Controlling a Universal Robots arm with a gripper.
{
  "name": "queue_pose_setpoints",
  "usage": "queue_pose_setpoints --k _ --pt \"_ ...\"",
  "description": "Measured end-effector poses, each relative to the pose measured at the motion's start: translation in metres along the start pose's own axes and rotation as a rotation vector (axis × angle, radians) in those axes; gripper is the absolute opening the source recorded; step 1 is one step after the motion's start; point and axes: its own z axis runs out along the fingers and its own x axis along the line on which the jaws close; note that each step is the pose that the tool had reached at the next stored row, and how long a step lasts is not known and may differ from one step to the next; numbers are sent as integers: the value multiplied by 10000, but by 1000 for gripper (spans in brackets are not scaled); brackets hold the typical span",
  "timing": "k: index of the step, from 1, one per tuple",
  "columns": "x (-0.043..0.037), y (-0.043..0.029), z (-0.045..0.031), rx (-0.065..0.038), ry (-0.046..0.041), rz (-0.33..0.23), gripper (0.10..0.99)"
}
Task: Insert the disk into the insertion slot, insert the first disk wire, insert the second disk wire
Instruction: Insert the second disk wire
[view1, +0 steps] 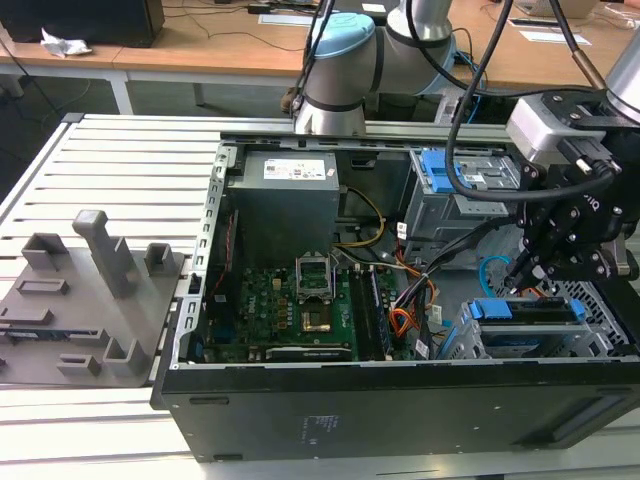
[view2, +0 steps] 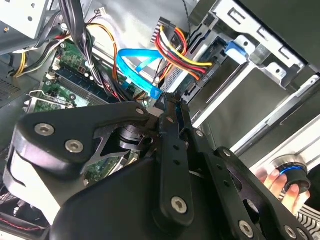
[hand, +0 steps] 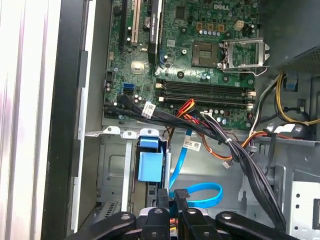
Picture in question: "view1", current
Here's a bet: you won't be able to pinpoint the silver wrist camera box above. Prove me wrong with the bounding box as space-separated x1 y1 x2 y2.
504 96 569 162

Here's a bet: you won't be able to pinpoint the wooden desk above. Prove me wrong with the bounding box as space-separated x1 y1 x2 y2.
0 0 640 117

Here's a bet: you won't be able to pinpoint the hard disk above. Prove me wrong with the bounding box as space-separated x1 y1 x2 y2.
437 297 586 359

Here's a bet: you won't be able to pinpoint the metal socket cover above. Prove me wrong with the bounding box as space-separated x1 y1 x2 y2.
294 252 334 304

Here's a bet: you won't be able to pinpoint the crumpled white paper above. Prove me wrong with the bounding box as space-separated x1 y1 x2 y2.
39 27 94 59

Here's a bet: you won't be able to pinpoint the white paper sheet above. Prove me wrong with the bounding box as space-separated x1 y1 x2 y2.
258 13 309 27
518 29 586 47

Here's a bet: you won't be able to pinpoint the black RAM slot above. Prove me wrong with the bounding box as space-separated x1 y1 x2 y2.
348 268 374 361

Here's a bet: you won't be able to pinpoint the black graphics card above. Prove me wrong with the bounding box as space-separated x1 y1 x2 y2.
264 344 359 362

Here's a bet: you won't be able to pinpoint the blue plastic cage latch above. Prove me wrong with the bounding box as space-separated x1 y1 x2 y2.
420 148 474 194

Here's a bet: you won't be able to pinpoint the orange red wire bundle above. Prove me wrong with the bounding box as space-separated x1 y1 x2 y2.
389 305 422 342

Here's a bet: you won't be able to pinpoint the grey power supply unit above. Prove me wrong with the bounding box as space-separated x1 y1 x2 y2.
224 151 341 251

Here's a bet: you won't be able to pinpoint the CPU socket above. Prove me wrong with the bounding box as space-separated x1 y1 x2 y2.
299 307 335 335

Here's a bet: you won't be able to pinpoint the thick black gripper cable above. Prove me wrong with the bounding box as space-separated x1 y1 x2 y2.
445 0 531 203

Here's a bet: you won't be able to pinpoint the RAM stick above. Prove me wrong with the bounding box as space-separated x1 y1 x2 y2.
369 269 393 359

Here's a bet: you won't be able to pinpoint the black PC case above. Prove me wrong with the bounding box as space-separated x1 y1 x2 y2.
149 130 640 464

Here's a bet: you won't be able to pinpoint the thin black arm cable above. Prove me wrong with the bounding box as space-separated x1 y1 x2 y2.
286 0 337 122

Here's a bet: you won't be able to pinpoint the light blue disk wire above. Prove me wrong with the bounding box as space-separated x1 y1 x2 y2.
476 254 512 302

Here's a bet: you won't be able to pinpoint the grey metal drive cage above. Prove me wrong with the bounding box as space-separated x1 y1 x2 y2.
402 147 526 271

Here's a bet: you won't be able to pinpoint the green motherboard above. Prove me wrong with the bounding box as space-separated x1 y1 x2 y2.
204 264 401 362

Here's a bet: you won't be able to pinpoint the blue cables behind arm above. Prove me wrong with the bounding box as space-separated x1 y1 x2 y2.
455 49 489 124

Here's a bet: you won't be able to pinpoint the red thin wire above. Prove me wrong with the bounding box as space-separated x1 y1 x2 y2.
206 209 240 301

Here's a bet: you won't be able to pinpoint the metal disk bay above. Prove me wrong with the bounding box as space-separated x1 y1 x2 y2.
439 279 632 361

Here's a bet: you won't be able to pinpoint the black box on desk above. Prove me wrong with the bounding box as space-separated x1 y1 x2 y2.
0 0 166 49

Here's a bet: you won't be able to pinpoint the black wire bundle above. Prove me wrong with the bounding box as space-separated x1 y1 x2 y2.
394 219 521 361

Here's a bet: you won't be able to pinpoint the grey parts rack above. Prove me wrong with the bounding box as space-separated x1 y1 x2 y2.
0 209 194 389

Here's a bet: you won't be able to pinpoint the black cable brown connector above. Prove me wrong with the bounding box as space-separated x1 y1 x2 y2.
546 0 609 91

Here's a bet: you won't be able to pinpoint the yellow wire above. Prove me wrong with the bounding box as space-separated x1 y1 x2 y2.
333 185 386 249

